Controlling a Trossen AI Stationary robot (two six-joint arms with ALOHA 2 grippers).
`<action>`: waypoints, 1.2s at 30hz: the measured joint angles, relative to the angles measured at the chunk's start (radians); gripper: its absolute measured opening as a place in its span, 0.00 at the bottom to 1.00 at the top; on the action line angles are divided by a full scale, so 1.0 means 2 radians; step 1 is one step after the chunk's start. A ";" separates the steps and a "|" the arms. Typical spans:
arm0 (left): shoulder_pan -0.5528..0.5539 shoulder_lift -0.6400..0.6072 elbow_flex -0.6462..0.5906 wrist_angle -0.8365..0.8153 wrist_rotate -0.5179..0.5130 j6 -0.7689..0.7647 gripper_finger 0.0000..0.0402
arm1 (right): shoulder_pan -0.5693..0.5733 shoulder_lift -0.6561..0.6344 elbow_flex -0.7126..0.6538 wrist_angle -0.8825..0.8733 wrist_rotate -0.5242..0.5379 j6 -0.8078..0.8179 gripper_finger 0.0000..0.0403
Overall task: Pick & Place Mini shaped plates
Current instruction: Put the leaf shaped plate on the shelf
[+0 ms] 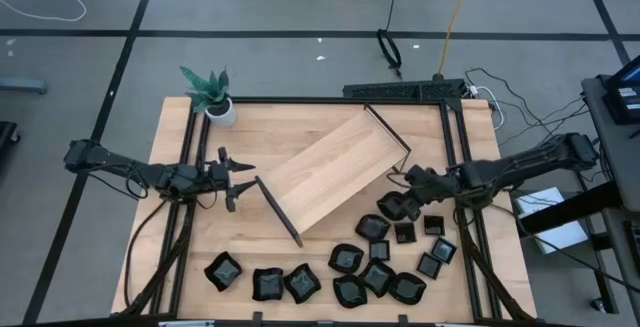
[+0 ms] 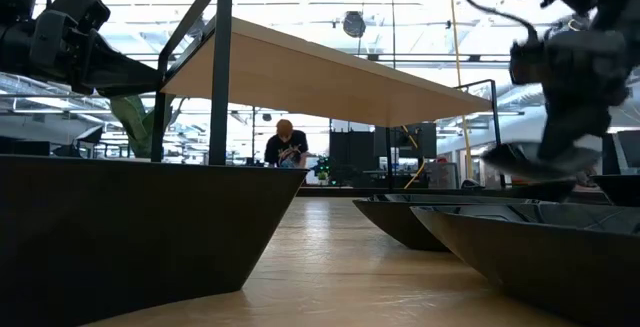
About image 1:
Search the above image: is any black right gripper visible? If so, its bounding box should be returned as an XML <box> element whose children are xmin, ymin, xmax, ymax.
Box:
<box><xmin>392</xmin><ymin>164</ymin><xmax>464</xmax><ymax>222</ymax></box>

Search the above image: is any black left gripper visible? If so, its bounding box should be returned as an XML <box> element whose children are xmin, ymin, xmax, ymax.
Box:
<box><xmin>205</xmin><ymin>147</ymin><xmax>259</xmax><ymax>213</ymax></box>

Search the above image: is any green plant in white pot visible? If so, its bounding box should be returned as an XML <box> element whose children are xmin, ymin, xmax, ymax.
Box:
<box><xmin>178</xmin><ymin>65</ymin><xmax>239</xmax><ymax>128</ymax></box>

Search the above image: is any wooden shelf with black legs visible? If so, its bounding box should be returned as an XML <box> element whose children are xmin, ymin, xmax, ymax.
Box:
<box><xmin>254</xmin><ymin>102</ymin><xmax>412</xmax><ymax>248</ymax></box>

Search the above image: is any white paper sheet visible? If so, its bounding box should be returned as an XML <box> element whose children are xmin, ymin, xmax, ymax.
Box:
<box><xmin>514</xmin><ymin>186</ymin><xmax>590</xmax><ymax>256</ymax></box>

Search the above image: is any gray side table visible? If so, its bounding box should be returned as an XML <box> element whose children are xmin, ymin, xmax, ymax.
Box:
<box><xmin>581</xmin><ymin>74</ymin><xmax>640</xmax><ymax>213</ymax></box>

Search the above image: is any gray furniture foot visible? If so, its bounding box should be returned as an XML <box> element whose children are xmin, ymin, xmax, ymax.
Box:
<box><xmin>0</xmin><ymin>77</ymin><xmax>48</xmax><ymax>94</ymax></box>

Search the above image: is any black caster base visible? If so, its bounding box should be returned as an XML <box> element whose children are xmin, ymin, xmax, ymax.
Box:
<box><xmin>0</xmin><ymin>120</ymin><xmax>21</xmax><ymax>153</ymax></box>

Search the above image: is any black device with screen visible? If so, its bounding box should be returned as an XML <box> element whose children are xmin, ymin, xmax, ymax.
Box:
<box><xmin>602</xmin><ymin>55</ymin><xmax>640</xmax><ymax>126</ymax></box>

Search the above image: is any black aluminium table frame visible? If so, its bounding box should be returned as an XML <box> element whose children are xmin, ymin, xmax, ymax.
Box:
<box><xmin>110</xmin><ymin>95</ymin><xmax>540</xmax><ymax>327</ymax></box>

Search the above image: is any white power cable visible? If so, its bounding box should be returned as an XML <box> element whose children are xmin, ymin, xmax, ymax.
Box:
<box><xmin>469</xmin><ymin>85</ymin><xmax>505</xmax><ymax>132</ymax></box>

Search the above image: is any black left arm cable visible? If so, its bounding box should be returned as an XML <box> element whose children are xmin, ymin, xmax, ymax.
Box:
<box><xmin>123</xmin><ymin>196</ymin><xmax>174</xmax><ymax>313</ymax></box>

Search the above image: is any black side table frame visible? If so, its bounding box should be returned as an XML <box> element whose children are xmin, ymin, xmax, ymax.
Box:
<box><xmin>517</xmin><ymin>166</ymin><xmax>640</xmax><ymax>316</ymax></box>

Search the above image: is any yellow hanging cable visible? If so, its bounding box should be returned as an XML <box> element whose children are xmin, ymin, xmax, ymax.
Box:
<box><xmin>437</xmin><ymin>0</ymin><xmax>476</xmax><ymax>81</ymax></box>

